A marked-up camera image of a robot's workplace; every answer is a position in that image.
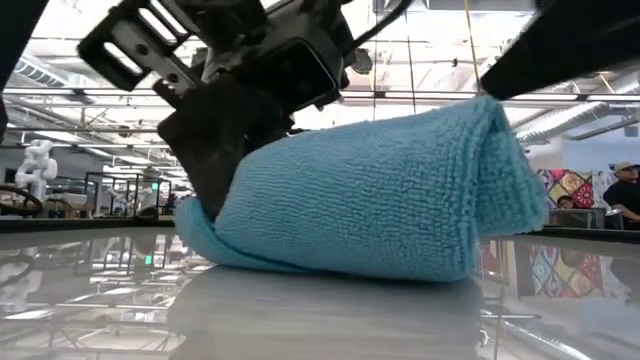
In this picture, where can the silver ventilation duct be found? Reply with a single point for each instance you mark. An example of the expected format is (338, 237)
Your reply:
(40, 75)
(565, 122)

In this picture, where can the white robot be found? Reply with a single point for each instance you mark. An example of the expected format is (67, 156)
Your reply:
(37, 165)

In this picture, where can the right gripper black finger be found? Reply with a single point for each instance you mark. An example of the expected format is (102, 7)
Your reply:
(575, 40)

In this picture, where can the black frame rack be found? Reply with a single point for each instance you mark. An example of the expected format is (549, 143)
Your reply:
(86, 195)

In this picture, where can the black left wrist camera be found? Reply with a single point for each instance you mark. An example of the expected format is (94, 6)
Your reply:
(300, 75)

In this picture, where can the white hanging cloth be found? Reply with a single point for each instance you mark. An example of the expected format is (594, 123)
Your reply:
(602, 187)

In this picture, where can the colourful patchwork quilt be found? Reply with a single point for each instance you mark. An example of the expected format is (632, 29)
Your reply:
(570, 182)

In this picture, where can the person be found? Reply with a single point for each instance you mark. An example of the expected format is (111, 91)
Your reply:
(566, 201)
(622, 195)

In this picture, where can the blue microfibre towel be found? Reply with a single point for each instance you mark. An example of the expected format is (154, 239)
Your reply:
(360, 200)

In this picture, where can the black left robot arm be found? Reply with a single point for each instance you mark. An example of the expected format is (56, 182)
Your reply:
(15, 40)

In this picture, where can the black table frame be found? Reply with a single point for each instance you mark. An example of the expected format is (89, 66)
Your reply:
(75, 225)

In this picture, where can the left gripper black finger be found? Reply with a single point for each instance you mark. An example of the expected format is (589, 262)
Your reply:
(210, 145)
(277, 127)

